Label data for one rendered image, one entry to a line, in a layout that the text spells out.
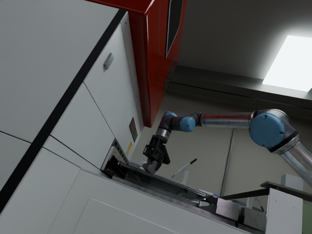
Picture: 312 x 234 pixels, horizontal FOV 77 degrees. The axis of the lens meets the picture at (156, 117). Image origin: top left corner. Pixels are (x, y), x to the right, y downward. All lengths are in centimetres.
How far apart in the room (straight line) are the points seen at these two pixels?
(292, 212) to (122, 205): 48
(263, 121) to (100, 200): 59
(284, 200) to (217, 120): 47
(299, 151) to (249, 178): 289
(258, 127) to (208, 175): 283
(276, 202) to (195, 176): 290
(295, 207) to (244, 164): 303
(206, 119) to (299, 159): 44
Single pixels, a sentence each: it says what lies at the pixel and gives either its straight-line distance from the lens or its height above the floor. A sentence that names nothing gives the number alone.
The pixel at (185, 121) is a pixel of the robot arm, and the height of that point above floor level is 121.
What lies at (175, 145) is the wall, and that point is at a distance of 371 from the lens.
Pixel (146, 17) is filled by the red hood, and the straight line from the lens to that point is 60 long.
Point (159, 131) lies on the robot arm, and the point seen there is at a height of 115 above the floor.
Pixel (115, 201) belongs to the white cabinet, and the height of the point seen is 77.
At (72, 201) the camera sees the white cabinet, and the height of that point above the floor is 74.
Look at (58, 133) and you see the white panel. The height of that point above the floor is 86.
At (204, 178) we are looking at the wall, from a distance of 356.
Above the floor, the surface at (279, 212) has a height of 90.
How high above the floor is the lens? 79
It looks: 24 degrees up
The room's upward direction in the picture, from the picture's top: 21 degrees clockwise
